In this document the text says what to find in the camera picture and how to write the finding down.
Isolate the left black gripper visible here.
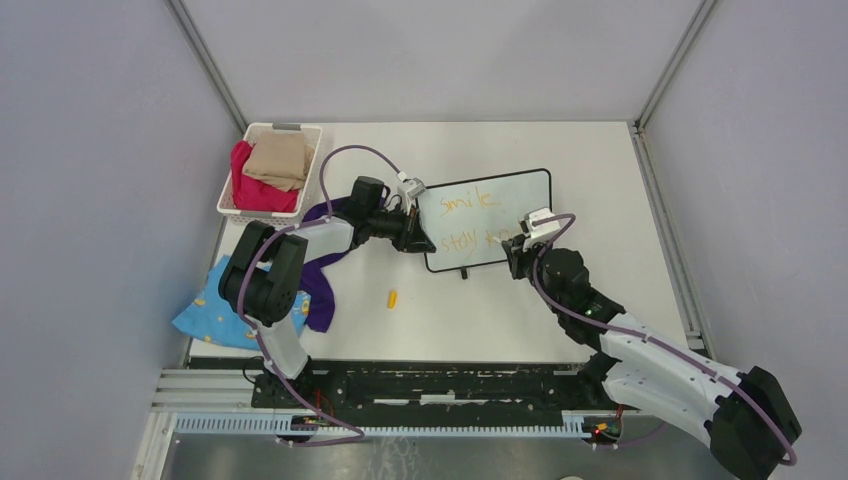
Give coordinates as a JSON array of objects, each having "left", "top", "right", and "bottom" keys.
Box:
[{"left": 369, "top": 204, "right": 435, "bottom": 256}]

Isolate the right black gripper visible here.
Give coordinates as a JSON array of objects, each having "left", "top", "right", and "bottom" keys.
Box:
[{"left": 502, "top": 232, "right": 564, "bottom": 314}]

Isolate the black framed whiteboard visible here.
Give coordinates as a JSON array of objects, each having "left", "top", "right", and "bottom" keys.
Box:
[{"left": 416, "top": 168, "right": 552, "bottom": 273}]

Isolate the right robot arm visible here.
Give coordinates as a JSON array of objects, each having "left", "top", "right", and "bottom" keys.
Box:
[{"left": 501, "top": 236, "right": 802, "bottom": 479}]

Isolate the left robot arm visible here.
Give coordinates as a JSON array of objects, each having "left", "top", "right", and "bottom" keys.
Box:
[{"left": 218, "top": 176, "right": 436, "bottom": 408}]

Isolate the purple cloth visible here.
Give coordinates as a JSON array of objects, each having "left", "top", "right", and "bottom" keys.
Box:
[{"left": 294, "top": 195, "right": 352, "bottom": 335}]

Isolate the beige cloth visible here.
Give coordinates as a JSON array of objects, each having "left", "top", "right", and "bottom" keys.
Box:
[{"left": 242, "top": 131, "right": 315, "bottom": 192}]

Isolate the white plastic basket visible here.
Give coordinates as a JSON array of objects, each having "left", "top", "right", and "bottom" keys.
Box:
[{"left": 217, "top": 123, "right": 328, "bottom": 225}]

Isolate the red cloth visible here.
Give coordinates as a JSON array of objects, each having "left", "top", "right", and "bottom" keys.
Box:
[{"left": 230, "top": 141, "right": 299, "bottom": 213}]

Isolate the blue patterned cloth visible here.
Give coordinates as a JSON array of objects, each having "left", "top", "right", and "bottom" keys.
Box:
[{"left": 172, "top": 255, "right": 311, "bottom": 351}]

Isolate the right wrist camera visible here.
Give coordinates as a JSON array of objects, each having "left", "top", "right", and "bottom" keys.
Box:
[{"left": 521, "top": 208, "right": 561, "bottom": 251}]

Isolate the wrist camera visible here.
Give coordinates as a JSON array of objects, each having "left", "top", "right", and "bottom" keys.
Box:
[
  {"left": 397, "top": 175, "right": 426, "bottom": 210},
  {"left": 521, "top": 208, "right": 561, "bottom": 251}
]

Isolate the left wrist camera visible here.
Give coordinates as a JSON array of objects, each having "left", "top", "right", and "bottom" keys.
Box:
[{"left": 397, "top": 175, "right": 426, "bottom": 210}]

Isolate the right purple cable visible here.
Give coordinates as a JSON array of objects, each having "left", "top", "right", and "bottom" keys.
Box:
[{"left": 523, "top": 213, "right": 799, "bottom": 468}]

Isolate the purple cable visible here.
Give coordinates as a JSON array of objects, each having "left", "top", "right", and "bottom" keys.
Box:
[
  {"left": 235, "top": 144, "right": 407, "bottom": 448},
  {"left": 523, "top": 213, "right": 799, "bottom": 468}
]

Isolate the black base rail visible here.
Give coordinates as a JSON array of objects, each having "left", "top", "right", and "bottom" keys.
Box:
[{"left": 185, "top": 349, "right": 645, "bottom": 429}]

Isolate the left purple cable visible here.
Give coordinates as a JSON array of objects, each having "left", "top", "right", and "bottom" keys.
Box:
[{"left": 235, "top": 144, "right": 407, "bottom": 448}]

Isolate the white cable duct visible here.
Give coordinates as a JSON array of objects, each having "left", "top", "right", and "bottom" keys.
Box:
[{"left": 174, "top": 413, "right": 590, "bottom": 440}]

